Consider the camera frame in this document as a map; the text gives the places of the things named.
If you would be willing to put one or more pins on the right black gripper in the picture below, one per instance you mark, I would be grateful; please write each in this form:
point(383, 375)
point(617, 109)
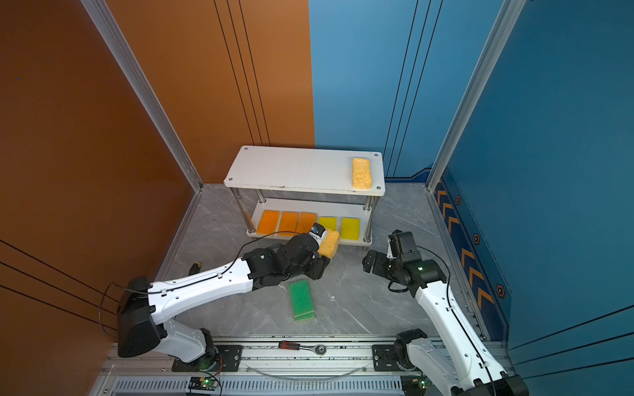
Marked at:
point(378, 267)

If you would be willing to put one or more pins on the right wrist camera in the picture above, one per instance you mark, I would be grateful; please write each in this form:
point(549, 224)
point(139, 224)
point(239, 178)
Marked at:
point(401, 243)

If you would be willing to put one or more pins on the orange sponge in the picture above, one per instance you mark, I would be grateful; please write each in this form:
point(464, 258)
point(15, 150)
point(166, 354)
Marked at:
point(305, 222)
point(288, 223)

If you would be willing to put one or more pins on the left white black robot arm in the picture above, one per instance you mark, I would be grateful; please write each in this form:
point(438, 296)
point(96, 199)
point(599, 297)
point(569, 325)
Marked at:
point(147, 311)

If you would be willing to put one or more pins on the left green circuit board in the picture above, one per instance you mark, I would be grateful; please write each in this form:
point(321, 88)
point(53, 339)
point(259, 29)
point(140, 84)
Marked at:
point(204, 385)

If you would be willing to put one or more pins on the green sponge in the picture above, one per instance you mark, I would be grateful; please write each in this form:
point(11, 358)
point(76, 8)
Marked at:
point(302, 304)
point(306, 318)

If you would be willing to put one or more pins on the green sponge bottom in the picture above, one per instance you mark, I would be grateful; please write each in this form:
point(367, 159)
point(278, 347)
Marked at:
point(306, 318)

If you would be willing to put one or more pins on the tan cellulose sponge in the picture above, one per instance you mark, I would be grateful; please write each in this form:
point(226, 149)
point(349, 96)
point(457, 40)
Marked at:
point(361, 174)
point(329, 243)

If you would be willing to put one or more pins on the white two-tier shelf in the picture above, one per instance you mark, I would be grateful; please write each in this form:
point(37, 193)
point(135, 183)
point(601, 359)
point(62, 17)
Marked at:
point(304, 180)

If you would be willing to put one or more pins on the red handled ratchet wrench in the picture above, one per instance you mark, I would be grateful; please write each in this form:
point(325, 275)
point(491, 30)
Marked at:
point(318, 350)

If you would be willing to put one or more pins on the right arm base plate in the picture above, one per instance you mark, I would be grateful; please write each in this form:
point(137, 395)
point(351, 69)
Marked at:
point(385, 359)

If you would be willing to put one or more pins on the right green circuit board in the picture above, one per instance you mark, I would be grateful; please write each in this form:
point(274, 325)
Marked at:
point(414, 385)

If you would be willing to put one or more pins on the green circuit board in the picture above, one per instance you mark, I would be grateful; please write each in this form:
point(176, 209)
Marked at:
point(414, 385)
point(204, 385)

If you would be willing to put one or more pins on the pale yellow sponge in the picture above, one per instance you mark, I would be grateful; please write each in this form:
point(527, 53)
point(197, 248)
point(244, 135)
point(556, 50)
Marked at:
point(268, 222)

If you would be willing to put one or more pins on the black yellow screwdriver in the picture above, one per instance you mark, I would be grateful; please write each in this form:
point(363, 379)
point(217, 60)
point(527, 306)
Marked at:
point(195, 269)

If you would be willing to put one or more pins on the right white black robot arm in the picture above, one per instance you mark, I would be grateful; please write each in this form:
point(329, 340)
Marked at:
point(469, 368)

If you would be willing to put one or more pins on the green sponge top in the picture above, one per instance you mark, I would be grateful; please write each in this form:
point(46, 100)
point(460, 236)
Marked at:
point(302, 304)

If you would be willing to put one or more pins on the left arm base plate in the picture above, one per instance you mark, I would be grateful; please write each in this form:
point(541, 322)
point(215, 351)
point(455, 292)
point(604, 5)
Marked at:
point(225, 358)

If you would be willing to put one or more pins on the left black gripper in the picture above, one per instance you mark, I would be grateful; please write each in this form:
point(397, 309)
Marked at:
point(321, 265)

